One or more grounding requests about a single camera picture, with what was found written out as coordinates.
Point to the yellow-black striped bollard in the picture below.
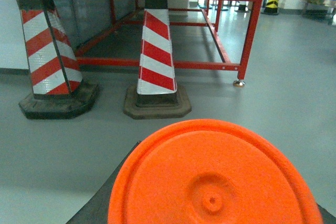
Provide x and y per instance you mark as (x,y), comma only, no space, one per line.
(271,8)

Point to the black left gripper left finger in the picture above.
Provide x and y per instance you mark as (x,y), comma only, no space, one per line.
(96,209)

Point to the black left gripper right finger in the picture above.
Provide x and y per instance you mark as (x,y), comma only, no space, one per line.
(327,217)

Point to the right red-white traffic cone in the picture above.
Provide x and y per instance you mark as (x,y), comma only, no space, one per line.
(156,94)

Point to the steel roller conveyor rack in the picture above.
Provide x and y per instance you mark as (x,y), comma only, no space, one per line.
(322,9)

